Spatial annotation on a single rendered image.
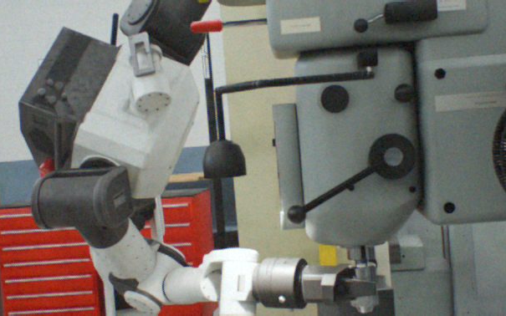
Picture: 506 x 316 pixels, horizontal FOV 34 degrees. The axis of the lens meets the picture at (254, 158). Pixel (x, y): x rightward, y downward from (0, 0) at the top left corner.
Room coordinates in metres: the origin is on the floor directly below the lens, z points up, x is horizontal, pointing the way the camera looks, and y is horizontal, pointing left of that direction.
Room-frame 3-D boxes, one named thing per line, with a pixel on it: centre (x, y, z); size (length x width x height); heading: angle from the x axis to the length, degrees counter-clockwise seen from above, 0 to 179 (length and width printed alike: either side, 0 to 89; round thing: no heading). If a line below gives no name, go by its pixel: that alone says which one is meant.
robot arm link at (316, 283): (1.43, -0.08, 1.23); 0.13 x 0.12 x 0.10; 156
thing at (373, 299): (1.40, -0.17, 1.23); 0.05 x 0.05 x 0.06
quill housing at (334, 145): (1.39, -0.17, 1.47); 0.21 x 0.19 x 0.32; 177
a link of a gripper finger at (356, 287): (1.37, -0.15, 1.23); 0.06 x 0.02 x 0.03; 66
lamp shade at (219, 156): (1.38, 0.05, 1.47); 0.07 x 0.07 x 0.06
